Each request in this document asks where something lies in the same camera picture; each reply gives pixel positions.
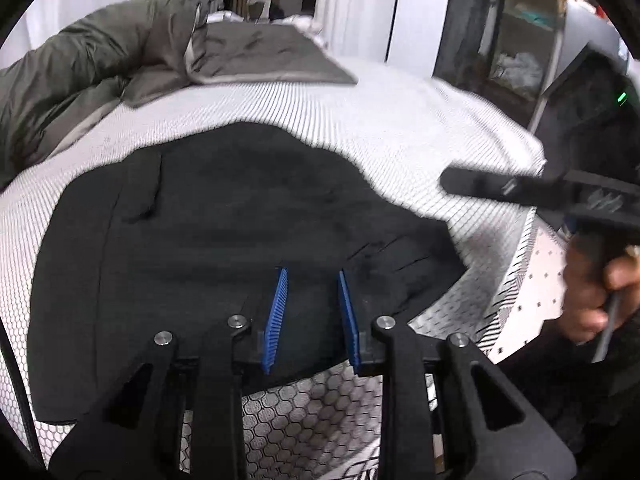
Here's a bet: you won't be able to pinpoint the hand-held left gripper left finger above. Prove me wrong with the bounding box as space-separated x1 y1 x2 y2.
46 266 291 480

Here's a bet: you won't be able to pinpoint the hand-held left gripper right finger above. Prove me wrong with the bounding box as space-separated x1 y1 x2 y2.
336 269 578 480

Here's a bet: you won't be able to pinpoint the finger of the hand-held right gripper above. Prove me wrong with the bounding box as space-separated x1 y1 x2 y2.
439 166 569 212

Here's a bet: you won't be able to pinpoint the black pants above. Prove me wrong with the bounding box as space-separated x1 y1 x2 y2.
27 122 463 423

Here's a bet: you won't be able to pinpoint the person's right hand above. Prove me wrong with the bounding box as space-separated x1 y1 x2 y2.
561 236 640 344

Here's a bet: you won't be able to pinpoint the white patterned bed mattress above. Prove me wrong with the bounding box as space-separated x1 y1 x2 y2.
0 55 571 480

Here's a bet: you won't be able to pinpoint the white plastic bag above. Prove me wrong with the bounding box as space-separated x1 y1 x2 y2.
492 52 546 93

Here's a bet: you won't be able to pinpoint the teal folded cloth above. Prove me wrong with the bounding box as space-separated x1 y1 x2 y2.
517 2 558 28

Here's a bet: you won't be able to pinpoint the dark open shelf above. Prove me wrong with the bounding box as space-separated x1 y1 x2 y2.
435 0 568 126

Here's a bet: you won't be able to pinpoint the white wardrobe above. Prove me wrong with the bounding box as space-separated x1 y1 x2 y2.
320 0 453 78

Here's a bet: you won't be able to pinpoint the crumpled white sheet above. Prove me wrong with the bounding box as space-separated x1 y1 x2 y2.
275 14 331 48

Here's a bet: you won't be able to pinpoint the person's dark clothing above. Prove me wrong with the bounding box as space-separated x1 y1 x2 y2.
505 305 640 480

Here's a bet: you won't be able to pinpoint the flat grey blanket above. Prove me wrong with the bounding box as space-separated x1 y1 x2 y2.
120 22 358 108

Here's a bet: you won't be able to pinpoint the grey-green puffer jacket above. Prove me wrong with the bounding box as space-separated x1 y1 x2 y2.
0 0 211 186

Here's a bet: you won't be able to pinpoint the grey cable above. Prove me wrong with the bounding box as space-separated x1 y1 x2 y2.
591 290 625 364

